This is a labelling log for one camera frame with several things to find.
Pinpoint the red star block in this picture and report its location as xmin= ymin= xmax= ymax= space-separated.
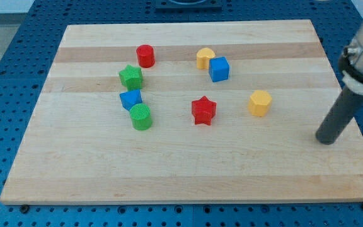
xmin=192 ymin=96 xmax=217 ymax=125

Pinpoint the blue cube block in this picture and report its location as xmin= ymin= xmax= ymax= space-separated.
xmin=209 ymin=57 xmax=230 ymax=82

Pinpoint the yellow hexagon block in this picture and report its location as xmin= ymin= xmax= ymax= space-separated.
xmin=248 ymin=90 xmax=272 ymax=117

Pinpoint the wooden board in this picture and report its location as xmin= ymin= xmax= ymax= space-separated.
xmin=0 ymin=20 xmax=363 ymax=205

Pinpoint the blue pentagon block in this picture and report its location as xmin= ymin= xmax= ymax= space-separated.
xmin=119 ymin=90 xmax=142 ymax=111

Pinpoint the green cylinder block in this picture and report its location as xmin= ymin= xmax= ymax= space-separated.
xmin=129 ymin=103 xmax=153 ymax=131

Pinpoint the red cylinder block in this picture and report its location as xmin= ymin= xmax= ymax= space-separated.
xmin=136 ymin=44 xmax=155 ymax=68

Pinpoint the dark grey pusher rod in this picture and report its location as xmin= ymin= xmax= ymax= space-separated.
xmin=315 ymin=87 xmax=363 ymax=145

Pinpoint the green star block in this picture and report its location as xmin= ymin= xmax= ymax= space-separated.
xmin=118 ymin=65 xmax=143 ymax=91

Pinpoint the yellow heart block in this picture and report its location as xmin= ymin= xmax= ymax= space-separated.
xmin=196 ymin=47 xmax=216 ymax=69

